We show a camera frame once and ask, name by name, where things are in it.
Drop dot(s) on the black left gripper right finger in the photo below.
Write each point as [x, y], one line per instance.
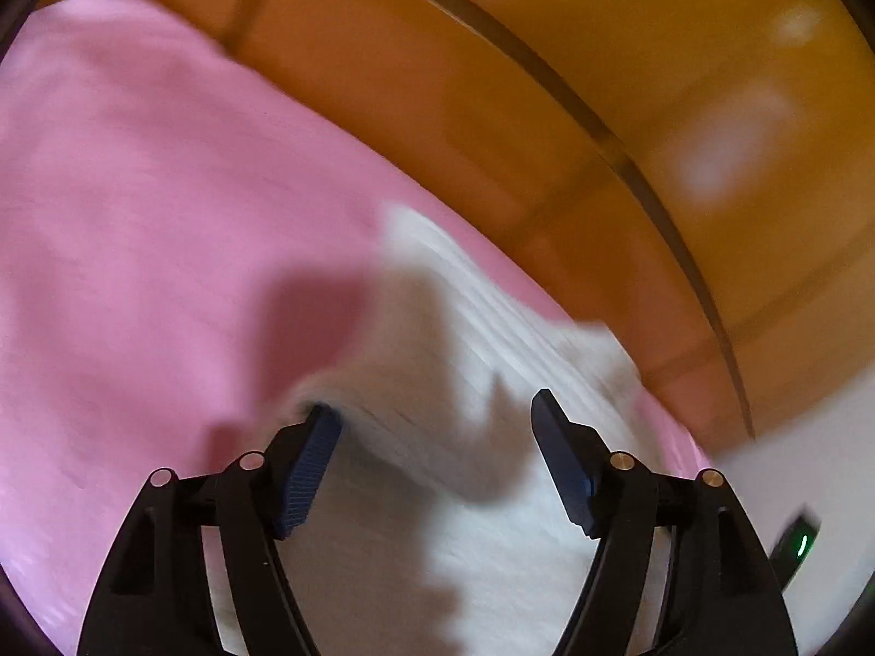
[720, 593]

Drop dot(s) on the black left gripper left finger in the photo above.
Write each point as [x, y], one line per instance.
[153, 596]

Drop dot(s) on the white knitted sweater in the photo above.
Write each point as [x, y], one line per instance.
[437, 528]

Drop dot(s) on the pink bed cover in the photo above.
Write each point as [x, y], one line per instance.
[181, 244]

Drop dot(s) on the wooden wardrobe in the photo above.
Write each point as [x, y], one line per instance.
[698, 174]

